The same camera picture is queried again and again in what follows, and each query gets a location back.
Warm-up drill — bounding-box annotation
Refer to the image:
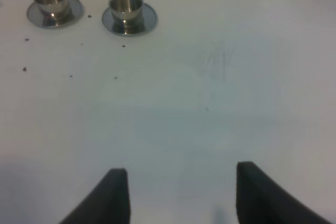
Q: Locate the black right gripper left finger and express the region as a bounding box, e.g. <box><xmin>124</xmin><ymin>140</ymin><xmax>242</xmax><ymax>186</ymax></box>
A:
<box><xmin>61</xmin><ymin>168</ymin><xmax>130</xmax><ymax>224</ymax></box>

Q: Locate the steel saucer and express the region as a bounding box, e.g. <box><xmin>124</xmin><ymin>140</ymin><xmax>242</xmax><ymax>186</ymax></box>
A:
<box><xmin>26</xmin><ymin>0</ymin><xmax>85</xmax><ymax>29</ymax></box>
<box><xmin>102</xmin><ymin>3</ymin><xmax>158</xmax><ymax>37</ymax></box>

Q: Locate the left steel teacup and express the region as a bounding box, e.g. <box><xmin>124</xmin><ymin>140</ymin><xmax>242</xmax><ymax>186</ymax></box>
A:
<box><xmin>33</xmin><ymin>0</ymin><xmax>70</xmax><ymax>19</ymax></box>

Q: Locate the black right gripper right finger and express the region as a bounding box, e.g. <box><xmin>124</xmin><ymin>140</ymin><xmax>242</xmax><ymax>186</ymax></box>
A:
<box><xmin>236</xmin><ymin>162</ymin><xmax>329</xmax><ymax>224</ymax></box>

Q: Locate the steel teacup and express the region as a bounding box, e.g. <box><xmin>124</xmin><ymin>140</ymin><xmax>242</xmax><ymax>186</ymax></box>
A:
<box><xmin>109</xmin><ymin>0</ymin><xmax>144</xmax><ymax>31</ymax></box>
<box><xmin>33</xmin><ymin>0</ymin><xmax>70</xmax><ymax>19</ymax></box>

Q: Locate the right steel saucer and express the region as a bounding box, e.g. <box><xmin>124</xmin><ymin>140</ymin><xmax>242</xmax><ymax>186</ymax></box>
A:
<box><xmin>102</xmin><ymin>3</ymin><xmax>158</xmax><ymax>37</ymax></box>

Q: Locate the right steel teacup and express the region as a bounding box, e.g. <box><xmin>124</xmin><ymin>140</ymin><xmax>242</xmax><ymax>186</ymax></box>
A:
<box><xmin>109</xmin><ymin>0</ymin><xmax>144</xmax><ymax>31</ymax></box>

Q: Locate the left steel saucer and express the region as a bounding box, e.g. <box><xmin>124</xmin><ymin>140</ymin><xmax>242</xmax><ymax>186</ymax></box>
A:
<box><xmin>26</xmin><ymin>0</ymin><xmax>85</xmax><ymax>29</ymax></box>

